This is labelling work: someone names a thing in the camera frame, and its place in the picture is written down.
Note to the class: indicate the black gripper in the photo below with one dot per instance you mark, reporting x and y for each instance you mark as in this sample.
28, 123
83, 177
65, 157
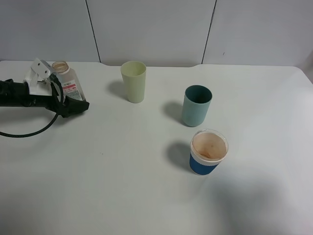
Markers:
65, 107

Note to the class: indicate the clear plastic drink bottle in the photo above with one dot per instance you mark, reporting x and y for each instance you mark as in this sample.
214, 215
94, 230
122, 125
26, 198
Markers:
69, 81

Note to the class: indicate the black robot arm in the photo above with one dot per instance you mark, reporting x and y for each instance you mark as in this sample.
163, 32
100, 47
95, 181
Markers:
7, 93

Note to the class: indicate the pale yellow plastic cup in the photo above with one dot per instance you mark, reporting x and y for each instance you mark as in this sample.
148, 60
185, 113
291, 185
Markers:
134, 77

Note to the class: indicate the teal plastic cup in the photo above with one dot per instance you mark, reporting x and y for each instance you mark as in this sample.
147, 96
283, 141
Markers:
196, 102

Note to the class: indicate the glass cup blue sleeve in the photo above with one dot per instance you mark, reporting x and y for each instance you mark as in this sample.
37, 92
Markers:
208, 148

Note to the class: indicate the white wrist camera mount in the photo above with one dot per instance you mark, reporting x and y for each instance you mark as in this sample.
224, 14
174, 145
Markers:
43, 80

